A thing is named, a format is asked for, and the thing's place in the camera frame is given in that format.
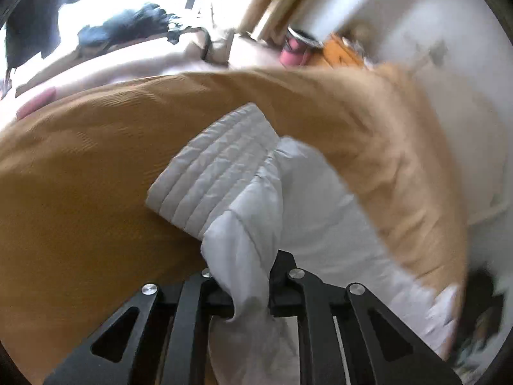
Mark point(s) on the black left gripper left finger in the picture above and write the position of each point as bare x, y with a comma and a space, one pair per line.
159, 336

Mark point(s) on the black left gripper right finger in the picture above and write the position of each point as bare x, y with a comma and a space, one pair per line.
347, 335

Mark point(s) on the white puffer down jacket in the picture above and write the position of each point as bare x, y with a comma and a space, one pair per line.
245, 193

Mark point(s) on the dark blue clothes pile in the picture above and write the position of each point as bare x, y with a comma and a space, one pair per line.
128, 26

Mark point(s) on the pink pillow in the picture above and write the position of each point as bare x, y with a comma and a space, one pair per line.
39, 101

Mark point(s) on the orange box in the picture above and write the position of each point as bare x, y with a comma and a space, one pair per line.
336, 53

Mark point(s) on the pink cup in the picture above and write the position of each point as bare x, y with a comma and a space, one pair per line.
298, 47

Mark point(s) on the beige blanket on bed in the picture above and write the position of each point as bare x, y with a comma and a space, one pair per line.
157, 57

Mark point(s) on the beige curtain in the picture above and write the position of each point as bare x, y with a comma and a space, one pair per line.
267, 20

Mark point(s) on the black hanging garment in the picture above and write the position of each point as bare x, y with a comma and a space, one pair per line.
32, 28

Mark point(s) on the mustard corduroy bed cover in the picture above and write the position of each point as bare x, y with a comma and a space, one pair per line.
77, 239

